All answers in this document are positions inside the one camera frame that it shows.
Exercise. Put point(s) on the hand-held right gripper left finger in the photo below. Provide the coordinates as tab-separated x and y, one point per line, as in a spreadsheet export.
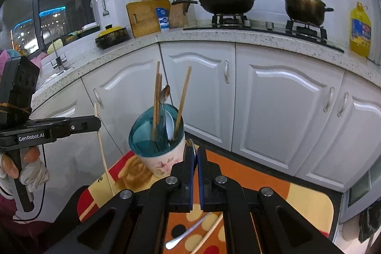
191	182

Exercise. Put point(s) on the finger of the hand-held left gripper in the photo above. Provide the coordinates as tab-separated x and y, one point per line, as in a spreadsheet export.
83	125

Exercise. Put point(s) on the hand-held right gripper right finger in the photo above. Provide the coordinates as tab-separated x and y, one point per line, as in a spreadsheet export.
200	182

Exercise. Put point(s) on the wooden chopstick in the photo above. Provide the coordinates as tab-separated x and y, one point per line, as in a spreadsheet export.
159	99
156	93
104	158
208	236
183	99

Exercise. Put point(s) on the metal fork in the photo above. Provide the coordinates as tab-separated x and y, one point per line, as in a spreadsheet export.
172	139

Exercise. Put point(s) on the white plastic spoon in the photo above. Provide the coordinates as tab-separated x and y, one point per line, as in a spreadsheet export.
170	123
184	234

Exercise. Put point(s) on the person's left hand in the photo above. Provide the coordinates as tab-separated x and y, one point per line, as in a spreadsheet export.
34	172

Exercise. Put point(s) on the white cabinet door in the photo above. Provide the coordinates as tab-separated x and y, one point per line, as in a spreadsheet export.
68	99
128	81
282	111
196	87
357	147

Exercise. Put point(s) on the pink plaid cloth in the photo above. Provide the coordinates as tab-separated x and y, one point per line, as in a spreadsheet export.
7	55

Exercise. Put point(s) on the metal kitchen faucet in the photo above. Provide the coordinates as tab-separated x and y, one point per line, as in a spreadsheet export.
58	59

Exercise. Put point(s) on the yellow sponge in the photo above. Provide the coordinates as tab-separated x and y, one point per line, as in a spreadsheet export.
55	47

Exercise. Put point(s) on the orange yellow printed floor mat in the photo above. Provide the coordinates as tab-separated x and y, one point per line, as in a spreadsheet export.
268	197

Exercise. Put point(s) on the green sponge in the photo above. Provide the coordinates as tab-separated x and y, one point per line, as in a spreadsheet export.
73	37

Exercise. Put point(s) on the white soap tray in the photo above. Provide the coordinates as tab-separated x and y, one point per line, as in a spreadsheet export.
90	27

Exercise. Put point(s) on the black casserole yellow lid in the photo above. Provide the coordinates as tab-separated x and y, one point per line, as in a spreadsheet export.
111	36

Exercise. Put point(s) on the metal peeler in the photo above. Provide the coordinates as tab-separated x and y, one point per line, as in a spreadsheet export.
105	10

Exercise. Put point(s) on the wooden cutting board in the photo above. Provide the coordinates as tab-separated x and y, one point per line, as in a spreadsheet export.
143	19

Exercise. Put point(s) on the blue white carton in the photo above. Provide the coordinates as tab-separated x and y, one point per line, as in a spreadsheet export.
162	20

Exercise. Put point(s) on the black ribbed floor mat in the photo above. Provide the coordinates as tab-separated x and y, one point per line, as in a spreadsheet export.
333	212

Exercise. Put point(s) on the wooden knife block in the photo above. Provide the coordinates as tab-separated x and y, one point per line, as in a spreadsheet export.
178	17

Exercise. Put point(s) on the glass-paned cabinet door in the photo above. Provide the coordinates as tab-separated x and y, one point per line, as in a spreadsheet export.
360	185

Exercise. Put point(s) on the black gas stove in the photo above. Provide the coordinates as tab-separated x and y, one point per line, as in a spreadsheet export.
268	32

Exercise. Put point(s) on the metal stove knob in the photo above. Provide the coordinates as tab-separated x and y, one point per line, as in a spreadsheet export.
247	23
269	25

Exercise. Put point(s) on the dark hanging cloth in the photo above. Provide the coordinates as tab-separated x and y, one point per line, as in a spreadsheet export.
370	224

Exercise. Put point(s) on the black wok with lid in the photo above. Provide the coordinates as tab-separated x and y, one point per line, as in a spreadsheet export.
227	2

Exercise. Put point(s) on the dark cooking pot with lid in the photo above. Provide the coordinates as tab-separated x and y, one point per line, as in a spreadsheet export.
303	8

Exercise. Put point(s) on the yellow cooking oil bottle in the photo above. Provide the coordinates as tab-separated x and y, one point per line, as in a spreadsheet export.
360	33

